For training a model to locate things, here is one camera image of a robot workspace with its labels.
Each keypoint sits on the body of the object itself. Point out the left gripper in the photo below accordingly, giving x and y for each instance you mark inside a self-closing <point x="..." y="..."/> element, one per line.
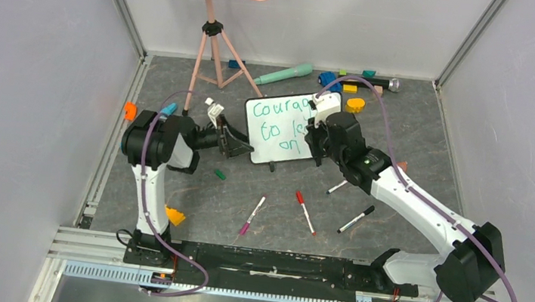
<point x="236" y="140"/>

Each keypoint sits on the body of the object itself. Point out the green marker cap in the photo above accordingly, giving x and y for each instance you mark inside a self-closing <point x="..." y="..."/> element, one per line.
<point x="220" y="174"/>

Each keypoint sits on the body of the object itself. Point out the white whiteboard black frame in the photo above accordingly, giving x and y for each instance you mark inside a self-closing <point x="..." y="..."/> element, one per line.
<point x="277" y="127"/>

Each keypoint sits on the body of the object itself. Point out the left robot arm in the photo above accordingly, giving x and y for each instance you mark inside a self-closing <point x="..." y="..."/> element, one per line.
<point x="153" y="145"/>

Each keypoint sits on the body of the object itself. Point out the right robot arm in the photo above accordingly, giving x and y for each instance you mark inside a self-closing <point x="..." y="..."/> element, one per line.
<point x="469" y="258"/>

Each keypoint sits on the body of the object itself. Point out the red cap marker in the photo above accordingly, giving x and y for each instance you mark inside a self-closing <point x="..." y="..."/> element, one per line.
<point x="301" y="201"/>

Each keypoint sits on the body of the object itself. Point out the dark blue block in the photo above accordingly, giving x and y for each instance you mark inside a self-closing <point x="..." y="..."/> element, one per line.
<point x="233" y="64"/>

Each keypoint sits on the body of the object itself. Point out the purple cap marker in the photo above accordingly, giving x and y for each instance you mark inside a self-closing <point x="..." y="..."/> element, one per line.
<point x="247" y="223"/>

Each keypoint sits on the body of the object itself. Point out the teal bottle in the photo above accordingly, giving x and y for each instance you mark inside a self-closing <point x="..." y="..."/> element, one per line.
<point x="281" y="75"/>

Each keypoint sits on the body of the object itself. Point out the blue cap marker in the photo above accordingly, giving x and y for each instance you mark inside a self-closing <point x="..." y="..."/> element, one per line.
<point x="336" y="187"/>

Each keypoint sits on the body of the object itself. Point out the orange stepped wedge block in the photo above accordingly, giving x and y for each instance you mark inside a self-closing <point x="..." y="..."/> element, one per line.
<point x="175" y="217"/>

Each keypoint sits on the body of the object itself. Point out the blue toy piece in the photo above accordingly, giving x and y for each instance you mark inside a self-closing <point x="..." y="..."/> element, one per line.
<point x="325" y="78"/>

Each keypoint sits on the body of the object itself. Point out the orange block left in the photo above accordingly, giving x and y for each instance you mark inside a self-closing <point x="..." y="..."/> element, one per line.
<point x="131" y="111"/>

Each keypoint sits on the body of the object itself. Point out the yellow round block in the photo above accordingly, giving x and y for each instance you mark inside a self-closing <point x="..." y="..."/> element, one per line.
<point x="355" y="105"/>

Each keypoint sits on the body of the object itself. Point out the yellow rectangular block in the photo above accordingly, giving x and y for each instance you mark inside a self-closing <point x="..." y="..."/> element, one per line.
<point x="350" y="89"/>

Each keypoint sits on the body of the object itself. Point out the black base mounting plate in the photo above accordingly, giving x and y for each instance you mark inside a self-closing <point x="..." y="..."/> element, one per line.
<point x="265" y="271"/>

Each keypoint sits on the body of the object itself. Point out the black cap marker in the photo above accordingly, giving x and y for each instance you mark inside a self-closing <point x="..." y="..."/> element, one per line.
<point x="353" y="221"/>

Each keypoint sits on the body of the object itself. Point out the teal small block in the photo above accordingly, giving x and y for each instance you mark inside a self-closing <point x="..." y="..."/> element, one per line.
<point x="368" y="73"/>

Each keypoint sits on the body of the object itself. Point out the tan wooden cube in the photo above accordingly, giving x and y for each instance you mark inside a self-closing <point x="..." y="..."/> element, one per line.
<point x="378" y="90"/>

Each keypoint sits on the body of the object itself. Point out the black microphone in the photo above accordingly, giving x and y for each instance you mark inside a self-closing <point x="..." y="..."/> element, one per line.
<point x="392" y="85"/>

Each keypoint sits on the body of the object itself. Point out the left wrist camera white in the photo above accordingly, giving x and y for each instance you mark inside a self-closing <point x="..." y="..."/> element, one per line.
<point x="214" y="110"/>

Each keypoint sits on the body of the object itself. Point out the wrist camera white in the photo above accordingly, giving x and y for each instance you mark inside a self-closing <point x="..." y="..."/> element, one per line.
<point x="214" y="110"/>
<point x="324" y="105"/>

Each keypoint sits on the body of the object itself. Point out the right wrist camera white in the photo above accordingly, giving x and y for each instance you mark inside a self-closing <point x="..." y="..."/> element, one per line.
<point x="324" y="105"/>

